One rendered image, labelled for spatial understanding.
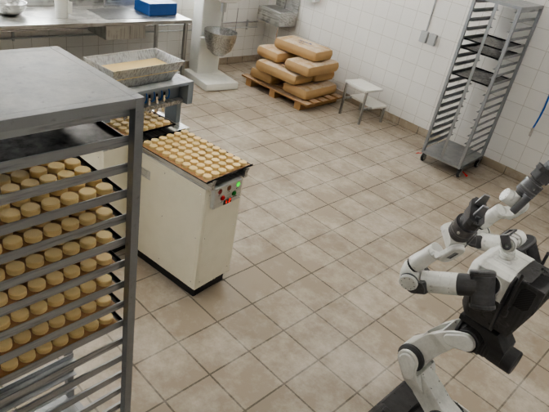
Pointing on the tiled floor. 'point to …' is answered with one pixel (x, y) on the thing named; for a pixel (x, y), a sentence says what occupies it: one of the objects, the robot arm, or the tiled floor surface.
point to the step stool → (363, 97)
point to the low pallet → (291, 94)
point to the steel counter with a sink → (95, 20)
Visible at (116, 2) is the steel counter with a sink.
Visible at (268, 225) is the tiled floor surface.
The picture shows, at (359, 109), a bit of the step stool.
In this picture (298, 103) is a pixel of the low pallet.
